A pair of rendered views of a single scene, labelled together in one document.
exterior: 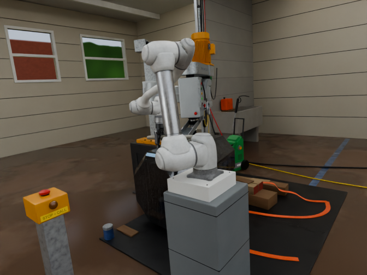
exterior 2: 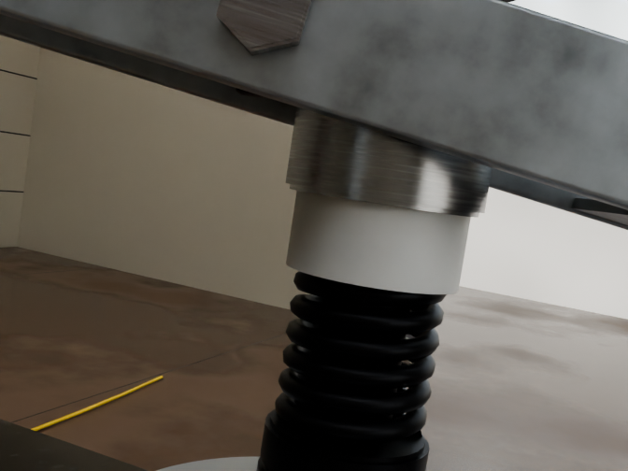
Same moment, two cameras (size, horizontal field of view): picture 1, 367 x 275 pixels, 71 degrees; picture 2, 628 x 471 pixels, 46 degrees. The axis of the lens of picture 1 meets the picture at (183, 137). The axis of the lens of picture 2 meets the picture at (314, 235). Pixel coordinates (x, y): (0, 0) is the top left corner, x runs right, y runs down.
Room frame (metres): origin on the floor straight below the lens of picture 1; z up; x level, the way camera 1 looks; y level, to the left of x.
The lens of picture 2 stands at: (2.92, 0.16, 1.01)
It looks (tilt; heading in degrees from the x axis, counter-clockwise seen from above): 5 degrees down; 253
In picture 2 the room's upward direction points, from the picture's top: 9 degrees clockwise
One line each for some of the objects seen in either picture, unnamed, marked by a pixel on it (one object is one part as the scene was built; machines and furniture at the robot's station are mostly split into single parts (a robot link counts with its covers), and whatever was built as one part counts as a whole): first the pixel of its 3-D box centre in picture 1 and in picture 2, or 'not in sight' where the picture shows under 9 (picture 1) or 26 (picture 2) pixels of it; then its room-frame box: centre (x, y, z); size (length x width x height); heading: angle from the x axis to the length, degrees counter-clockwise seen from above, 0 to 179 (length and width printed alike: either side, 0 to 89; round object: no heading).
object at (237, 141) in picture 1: (234, 144); not in sight; (4.25, -0.85, 0.43); 0.35 x 0.35 x 0.87; 34
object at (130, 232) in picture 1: (127, 230); not in sight; (2.45, 0.65, 0.02); 0.25 x 0.10 x 0.01; 49
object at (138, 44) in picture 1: (142, 46); not in sight; (3.44, 0.44, 2.00); 0.20 x 0.18 x 0.15; 49
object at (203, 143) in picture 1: (202, 150); not in sight; (1.57, -0.11, 1.05); 0.18 x 0.16 x 0.22; 119
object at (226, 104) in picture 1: (228, 103); not in sight; (6.04, -1.09, 1.00); 0.50 x 0.22 x 0.33; 140
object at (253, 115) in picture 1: (238, 127); not in sight; (6.00, -1.33, 0.43); 1.30 x 0.62 x 0.86; 140
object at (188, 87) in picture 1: (193, 98); not in sight; (2.89, -0.14, 1.32); 0.36 x 0.22 x 0.45; 164
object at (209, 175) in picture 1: (206, 169); not in sight; (1.59, -0.14, 0.91); 0.22 x 0.18 x 0.06; 144
